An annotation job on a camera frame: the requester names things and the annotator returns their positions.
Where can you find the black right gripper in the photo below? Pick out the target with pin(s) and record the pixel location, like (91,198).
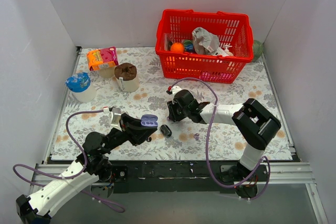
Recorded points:
(174,111)

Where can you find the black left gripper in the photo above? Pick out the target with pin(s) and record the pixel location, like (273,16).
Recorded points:
(127,130)

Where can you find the lavender earbud charging case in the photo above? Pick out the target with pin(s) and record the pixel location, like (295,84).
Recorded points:
(149,120)

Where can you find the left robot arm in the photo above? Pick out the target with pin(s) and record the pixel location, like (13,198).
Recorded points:
(91,166)

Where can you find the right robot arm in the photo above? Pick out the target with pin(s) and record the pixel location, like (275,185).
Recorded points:
(257,125)

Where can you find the black earbud charging case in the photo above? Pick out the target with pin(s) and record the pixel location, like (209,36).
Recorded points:
(165,130)

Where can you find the purple clip earbud lower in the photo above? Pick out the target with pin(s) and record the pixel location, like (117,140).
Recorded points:
(196,136)

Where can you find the brown topped paper roll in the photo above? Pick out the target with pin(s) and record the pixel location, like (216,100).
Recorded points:
(127,77)

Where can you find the beige cup under package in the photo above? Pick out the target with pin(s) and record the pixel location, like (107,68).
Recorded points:
(106,72)

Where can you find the orange fruit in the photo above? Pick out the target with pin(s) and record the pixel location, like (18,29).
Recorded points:
(177,47)

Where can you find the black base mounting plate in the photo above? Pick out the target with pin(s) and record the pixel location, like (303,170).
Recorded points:
(178,176)

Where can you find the blue green item in basket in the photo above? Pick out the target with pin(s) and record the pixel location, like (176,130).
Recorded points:
(188,46)

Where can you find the blue lidded white cup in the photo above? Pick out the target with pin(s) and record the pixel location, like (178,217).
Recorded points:
(81,87)

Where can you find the red plastic shopping basket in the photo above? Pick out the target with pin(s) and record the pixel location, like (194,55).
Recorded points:
(231,28)

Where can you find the clear plastic packet in basket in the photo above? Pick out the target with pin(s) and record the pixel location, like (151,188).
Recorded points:
(168,41)

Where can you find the crumpled grey paper bag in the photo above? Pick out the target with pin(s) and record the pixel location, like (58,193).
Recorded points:
(204,42)

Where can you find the white pump bottle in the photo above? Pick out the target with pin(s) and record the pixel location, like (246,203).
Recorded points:
(222,51)

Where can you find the orange pink snack package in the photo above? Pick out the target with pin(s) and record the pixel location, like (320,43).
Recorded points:
(102,58)

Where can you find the green ball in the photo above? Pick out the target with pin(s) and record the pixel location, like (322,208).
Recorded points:
(258,49)

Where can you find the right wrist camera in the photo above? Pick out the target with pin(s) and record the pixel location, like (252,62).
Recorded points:
(173,90)

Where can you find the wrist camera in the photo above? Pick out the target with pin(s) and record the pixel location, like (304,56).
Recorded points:
(173,90)
(115,116)

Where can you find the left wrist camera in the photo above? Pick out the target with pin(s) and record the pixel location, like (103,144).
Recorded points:
(115,116)

